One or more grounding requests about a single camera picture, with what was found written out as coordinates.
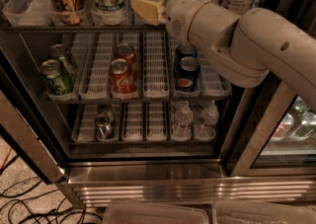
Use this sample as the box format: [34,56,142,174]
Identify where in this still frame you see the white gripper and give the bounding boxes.
[130,0,211,43]

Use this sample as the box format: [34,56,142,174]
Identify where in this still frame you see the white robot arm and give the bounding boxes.
[130,0,316,110]

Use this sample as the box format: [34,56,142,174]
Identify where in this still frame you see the rear Pepsi can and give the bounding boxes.
[176,43,198,60]

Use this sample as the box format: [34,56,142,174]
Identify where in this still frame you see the pepsi can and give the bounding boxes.
[176,43,198,60]
[176,56,200,92]

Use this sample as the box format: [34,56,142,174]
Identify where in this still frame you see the rear red soda can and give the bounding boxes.
[115,42,136,70]

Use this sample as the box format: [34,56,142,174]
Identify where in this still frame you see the front Pepsi can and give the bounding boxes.
[176,56,200,92]

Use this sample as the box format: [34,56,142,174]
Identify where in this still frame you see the front Coca-Cola can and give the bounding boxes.
[110,58,136,94]

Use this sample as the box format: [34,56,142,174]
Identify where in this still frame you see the rear green soda can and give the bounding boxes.
[49,43,77,82]

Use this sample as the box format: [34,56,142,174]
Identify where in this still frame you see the green soda can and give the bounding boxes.
[49,43,77,82]
[39,59,73,96]

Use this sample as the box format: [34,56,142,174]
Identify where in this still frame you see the stainless steel fridge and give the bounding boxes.
[1,0,316,208]

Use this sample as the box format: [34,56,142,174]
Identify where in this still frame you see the rear Red Bull can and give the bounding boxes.
[97,103,115,121]

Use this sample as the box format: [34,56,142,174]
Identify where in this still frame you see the red bull can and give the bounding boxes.
[97,103,115,121]
[94,113,115,141]

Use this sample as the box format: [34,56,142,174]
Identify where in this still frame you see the front green soda can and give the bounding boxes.
[39,59,73,96]

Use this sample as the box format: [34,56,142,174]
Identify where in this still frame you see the front Red Bull can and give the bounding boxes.
[94,113,115,141]

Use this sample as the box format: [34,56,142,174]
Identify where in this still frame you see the open fridge door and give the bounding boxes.
[0,47,70,184]

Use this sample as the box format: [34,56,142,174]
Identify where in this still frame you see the left water bottle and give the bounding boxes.
[173,106,194,141]

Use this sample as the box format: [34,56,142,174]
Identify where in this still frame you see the water bottle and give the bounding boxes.
[173,106,194,141]
[196,104,219,140]

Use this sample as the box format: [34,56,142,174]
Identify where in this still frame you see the right water bottle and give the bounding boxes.
[196,104,219,140]

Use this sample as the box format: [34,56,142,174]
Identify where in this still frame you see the left clear plastic bin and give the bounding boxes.
[102,200,209,224]

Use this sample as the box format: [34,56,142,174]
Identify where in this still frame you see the clear plastic bin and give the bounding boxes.
[212,200,316,224]
[102,200,209,224]

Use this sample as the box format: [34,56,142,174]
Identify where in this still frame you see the right clear plastic bin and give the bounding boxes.
[212,200,316,224]

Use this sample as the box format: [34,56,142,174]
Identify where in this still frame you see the top wire shelf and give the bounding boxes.
[1,25,166,34]

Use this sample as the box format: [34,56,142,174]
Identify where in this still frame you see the wire shelf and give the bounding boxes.
[1,25,166,34]
[45,97,230,105]

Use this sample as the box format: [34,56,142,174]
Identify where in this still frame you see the middle wire shelf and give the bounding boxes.
[45,97,230,105]

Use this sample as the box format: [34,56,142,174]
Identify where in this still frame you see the black floor cables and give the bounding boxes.
[0,153,104,224]

